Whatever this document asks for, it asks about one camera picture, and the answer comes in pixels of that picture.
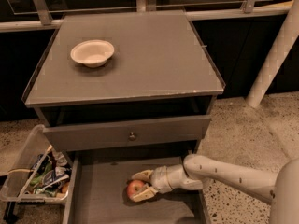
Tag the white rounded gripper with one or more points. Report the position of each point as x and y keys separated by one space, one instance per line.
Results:
x=160 y=179

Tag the red apple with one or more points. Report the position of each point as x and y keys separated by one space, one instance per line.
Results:
x=134 y=187

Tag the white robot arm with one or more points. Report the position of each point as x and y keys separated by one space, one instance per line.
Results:
x=280 y=190

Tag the round metal drawer knob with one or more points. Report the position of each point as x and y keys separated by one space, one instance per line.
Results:
x=132 y=136

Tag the grey open middle drawer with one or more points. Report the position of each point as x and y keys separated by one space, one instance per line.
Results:
x=97 y=194

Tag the grey top drawer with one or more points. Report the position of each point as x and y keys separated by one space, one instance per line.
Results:
x=116 y=134

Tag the grey drawer cabinet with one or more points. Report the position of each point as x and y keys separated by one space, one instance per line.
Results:
x=159 y=69

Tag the snack packets in bin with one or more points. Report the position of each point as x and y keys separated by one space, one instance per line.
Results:
x=51 y=175

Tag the clear plastic bin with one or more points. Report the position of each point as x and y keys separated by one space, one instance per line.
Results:
x=18 y=177

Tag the white paper bowl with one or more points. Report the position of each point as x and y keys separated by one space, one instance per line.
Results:
x=92 y=53

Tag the white diagonal post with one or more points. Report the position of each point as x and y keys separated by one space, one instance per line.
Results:
x=276 y=56

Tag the metal horizontal rail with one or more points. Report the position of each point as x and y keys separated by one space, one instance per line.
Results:
x=269 y=10

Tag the left metal bracket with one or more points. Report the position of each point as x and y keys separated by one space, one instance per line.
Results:
x=43 y=12

